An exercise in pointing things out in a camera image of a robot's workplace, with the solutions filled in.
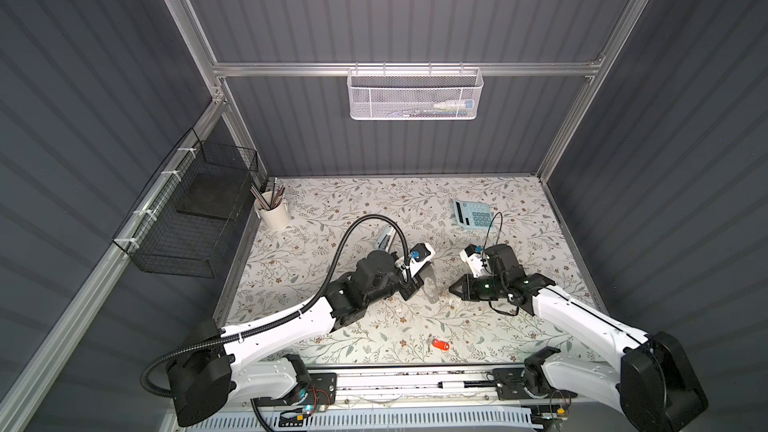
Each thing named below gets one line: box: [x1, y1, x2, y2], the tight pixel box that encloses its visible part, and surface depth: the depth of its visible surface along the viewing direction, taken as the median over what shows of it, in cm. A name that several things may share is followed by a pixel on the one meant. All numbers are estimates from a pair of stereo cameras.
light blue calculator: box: [454, 200, 493, 228], surface depth 110 cm
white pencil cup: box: [254, 191, 291, 230], surface depth 104 cm
